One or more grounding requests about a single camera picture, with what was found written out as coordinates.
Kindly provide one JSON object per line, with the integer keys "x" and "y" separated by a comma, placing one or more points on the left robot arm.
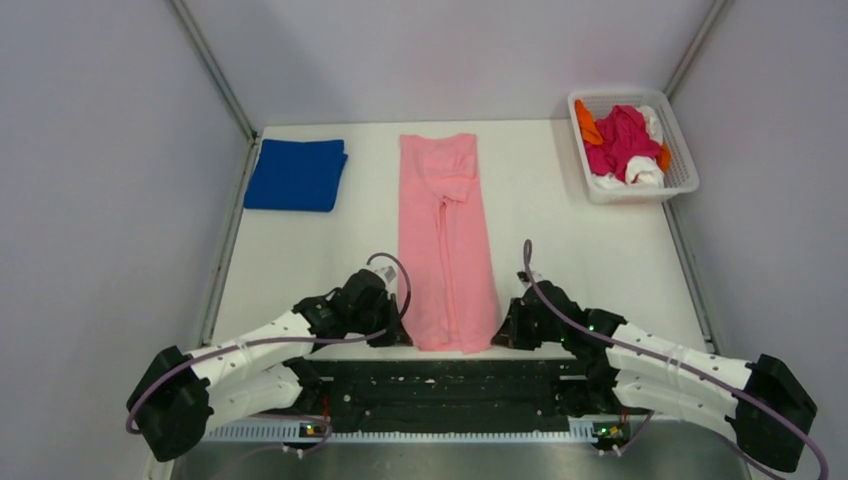
{"x": 182, "y": 396}

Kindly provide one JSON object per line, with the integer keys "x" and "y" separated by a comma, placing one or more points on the white slotted cable duct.
{"x": 301, "y": 432}

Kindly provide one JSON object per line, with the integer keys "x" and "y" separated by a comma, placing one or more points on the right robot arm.
{"x": 759, "y": 406}

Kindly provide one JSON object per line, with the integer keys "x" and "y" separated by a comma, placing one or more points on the folded blue t shirt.
{"x": 296, "y": 176}

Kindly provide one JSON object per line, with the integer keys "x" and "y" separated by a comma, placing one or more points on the white plastic basket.
{"x": 680, "y": 174}

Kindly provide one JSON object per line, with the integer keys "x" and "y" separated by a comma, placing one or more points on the light pink t shirt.
{"x": 443, "y": 243}

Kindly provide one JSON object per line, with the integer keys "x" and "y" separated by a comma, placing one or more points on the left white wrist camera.
{"x": 387, "y": 274}

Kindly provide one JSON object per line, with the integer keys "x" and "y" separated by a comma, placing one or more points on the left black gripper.
{"x": 389, "y": 302}

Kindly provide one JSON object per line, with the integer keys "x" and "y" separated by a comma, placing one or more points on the magenta t shirt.
{"x": 625, "y": 136}

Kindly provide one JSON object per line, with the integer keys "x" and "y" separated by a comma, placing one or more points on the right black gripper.
{"x": 510, "y": 334}

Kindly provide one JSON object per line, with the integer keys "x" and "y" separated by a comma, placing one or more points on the orange cloth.
{"x": 587, "y": 126}

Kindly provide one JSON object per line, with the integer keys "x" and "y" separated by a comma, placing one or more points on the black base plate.
{"x": 454, "y": 396}

